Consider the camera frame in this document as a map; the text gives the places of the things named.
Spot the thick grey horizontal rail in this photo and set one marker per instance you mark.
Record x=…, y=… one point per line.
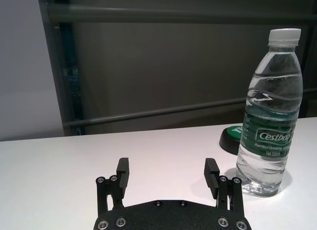
x=173, y=13

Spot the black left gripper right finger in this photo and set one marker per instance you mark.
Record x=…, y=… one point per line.
x=210, y=175

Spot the dark blue vertical post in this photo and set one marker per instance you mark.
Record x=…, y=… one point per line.
x=71, y=79

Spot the clear water bottle green label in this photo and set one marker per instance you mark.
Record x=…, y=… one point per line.
x=270, y=131

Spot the green YES button black base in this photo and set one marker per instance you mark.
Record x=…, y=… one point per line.
x=229, y=141

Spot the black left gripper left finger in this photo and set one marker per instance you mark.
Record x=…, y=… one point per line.
x=123, y=175

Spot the thin grey horizontal rail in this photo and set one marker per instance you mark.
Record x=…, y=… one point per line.
x=161, y=112

